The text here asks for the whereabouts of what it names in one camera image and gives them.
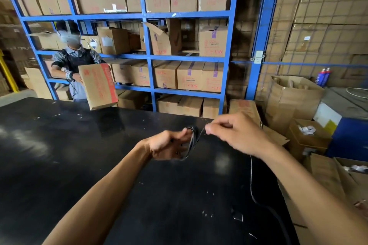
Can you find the person's right hand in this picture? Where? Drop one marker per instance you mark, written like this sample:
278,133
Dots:
244,134

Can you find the person's left hand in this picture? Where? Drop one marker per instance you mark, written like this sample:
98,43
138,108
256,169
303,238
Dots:
164,145

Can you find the person's right forearm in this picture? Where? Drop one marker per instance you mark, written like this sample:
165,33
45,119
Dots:
316,201

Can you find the person's left forearm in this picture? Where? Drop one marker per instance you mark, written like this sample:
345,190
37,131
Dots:
100,204

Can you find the cardboard box with red print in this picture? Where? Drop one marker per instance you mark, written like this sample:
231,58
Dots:
245,107

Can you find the empty cardboard box with flaps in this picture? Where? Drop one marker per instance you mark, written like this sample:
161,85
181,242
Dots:
276,135

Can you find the small open cardboard box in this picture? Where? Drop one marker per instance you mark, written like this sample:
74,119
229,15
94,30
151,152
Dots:
296,138

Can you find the tall open cardboard box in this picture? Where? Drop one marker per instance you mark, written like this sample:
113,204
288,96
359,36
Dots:
290,104

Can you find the crumpled white paper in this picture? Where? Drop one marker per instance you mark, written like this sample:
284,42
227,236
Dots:
307,130

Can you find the rows of brown cardboard boxes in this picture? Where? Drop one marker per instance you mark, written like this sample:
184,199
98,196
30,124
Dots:
189,76

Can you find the white latch plate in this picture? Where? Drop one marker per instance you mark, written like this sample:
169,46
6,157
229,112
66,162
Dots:
258,57

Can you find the cardboard box with white label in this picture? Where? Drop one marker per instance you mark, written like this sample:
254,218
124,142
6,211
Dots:
325,170

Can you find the cardboard box with red edge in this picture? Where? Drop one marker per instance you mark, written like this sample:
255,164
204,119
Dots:
97,87

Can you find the torn open cardboard box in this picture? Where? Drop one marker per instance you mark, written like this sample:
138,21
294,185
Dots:
165,42

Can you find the blue machine with grey top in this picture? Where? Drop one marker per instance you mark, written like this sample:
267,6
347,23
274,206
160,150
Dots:
348,138

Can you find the flat cardboard box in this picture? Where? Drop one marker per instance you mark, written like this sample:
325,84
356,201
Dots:
300,234

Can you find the white paper strips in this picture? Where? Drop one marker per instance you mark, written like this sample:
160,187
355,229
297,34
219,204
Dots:
356,168

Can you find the wide open cardboard box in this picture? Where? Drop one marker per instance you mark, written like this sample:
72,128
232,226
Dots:
356,181

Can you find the blue metal shelf rack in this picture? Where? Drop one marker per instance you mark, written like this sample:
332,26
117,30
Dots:
187,14

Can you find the stack of large cardboard boxes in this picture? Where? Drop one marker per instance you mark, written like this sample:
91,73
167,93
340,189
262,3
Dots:
330,23

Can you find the yellow post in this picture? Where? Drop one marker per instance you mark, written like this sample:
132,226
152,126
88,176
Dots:
7,74

